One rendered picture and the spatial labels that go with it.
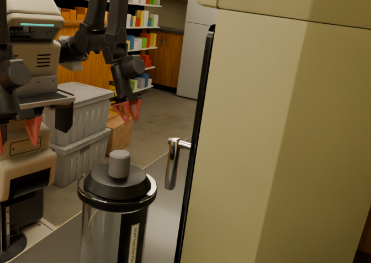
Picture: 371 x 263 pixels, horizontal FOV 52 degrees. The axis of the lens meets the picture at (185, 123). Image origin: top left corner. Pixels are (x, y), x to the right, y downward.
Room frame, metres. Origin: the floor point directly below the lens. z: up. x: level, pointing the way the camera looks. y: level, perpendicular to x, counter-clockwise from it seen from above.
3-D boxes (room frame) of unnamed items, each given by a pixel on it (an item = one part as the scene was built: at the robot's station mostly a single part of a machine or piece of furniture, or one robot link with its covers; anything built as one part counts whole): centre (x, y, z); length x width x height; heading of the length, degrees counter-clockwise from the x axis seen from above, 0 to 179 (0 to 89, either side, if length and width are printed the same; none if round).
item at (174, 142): (0.56, 0.00, 1.17); 0.05 x 0.03 x 0.10; 69
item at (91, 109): (2.79, 0.90, 0.49); 0.60 x 0.42 x 0.33; 159
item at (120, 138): (3.38, 0.72, 0.14); 0.41 x 0.32 x 0.28; 165
